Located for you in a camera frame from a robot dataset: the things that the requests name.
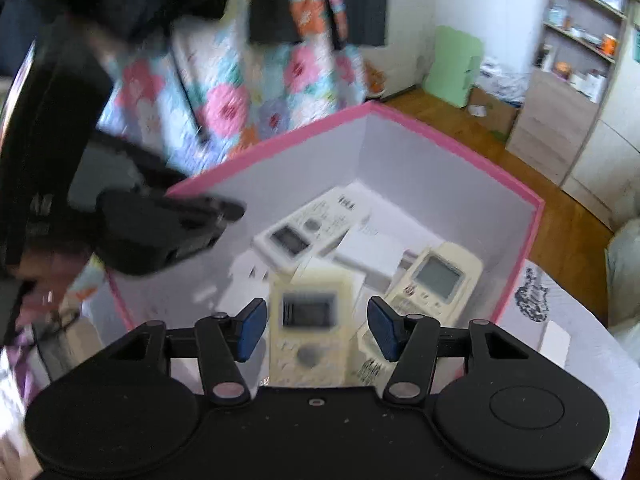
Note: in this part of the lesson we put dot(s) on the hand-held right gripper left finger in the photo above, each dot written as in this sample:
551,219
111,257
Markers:
250,330

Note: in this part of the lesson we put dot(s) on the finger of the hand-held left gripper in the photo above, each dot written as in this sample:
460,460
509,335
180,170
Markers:
165,230
145,160

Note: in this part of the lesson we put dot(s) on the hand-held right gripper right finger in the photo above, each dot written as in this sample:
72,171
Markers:
384,330

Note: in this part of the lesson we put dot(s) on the white printed small box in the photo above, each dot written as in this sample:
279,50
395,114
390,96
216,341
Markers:
370,362

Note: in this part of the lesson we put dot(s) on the cream remote control grey button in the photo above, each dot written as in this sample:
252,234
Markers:
310,345

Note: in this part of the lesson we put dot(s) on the cream remote control red button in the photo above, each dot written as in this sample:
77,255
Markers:
435,280

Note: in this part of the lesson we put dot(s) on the white paper leaflets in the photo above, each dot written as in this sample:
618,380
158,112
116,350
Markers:
372,255

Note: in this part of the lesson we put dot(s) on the long white remote control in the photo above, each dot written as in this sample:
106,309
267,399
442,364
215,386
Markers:
300,232

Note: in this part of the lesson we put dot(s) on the pink cardboard box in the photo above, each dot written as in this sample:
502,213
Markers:
425,170

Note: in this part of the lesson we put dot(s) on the floral quilt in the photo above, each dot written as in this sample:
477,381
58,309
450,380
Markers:
225,105

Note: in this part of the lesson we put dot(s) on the cat print cloth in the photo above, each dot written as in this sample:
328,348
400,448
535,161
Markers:
560,400

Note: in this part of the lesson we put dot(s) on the brown cardboard box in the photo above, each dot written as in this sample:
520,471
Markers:
492,115

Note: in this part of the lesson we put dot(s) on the orange printed bag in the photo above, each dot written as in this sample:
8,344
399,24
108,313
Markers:
376,77

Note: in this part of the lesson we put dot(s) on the pale puffy jacket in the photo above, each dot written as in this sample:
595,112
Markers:
625,270

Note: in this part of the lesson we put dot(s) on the light wooden cabinet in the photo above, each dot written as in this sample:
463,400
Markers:
550,125

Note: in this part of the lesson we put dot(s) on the green folding table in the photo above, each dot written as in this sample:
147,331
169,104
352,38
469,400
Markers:
455,65

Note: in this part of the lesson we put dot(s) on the white wooden wardrobe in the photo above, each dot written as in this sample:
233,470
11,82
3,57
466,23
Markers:
607,160

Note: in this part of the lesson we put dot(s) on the orange jar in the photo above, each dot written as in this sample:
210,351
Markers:
608,43

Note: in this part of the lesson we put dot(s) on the wooden shelf unit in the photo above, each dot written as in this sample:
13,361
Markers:
585,20

